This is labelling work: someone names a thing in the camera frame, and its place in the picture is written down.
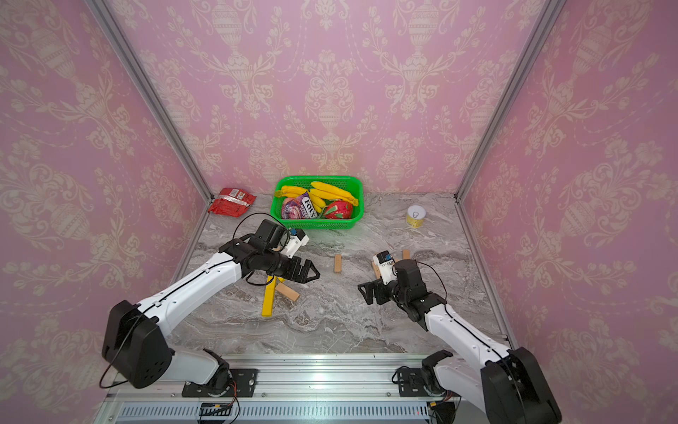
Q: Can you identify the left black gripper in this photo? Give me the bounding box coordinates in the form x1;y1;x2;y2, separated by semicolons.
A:
264;249;323;283

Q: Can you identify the wooden block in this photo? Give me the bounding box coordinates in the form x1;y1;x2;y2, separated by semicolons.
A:
275;283;300;302

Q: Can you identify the wooden block one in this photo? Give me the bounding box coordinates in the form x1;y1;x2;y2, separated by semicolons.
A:
334;254;343;274

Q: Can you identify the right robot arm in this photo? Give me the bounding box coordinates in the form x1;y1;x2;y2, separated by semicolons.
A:
358;251;563;423

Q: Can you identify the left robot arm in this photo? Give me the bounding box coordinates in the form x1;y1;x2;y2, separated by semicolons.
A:
102;219;321;397

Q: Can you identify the wooden block right three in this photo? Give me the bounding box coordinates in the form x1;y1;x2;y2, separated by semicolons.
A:
372;263;381;279

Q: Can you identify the purple snack packet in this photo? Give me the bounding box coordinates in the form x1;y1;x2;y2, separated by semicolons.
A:
281;193;319;220

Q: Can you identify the red dragon fruit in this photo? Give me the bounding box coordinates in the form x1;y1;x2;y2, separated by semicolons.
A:
322;200;354;220

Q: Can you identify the right banana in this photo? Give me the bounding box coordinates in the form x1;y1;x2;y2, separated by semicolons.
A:
309;181;359;207

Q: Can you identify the banana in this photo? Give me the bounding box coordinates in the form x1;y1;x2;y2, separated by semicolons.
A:
275;185;327;214
309;181;359;207

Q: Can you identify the left banana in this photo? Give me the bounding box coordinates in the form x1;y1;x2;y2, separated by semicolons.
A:
275;185;327;214

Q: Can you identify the red snack bag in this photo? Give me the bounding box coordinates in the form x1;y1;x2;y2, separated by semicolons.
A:
208;187;257;217

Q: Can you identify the green plastic basket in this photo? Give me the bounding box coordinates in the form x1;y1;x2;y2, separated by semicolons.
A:
270;176;365;230

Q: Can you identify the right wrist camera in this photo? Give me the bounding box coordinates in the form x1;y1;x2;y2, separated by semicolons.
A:
373;251;397;284

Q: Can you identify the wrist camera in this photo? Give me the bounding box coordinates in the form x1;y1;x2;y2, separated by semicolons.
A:
281;229;310;258
373;251;397;284

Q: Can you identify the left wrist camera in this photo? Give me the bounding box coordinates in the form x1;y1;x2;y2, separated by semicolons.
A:
281;229;310;258

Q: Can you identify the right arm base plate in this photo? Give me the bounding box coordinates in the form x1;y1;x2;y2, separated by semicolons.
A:
391;366;457;401

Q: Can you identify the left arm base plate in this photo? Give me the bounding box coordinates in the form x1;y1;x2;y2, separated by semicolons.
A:
182;369;259;399

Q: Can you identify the left frame post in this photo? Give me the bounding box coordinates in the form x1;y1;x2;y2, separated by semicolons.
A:
84;0;214;203

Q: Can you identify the frame post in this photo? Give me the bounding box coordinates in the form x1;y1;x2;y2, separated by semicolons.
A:
84;0;214;203
456;0;566;204

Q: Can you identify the right frame post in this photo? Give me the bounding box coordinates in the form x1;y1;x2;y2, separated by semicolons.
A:
456;0;566;204

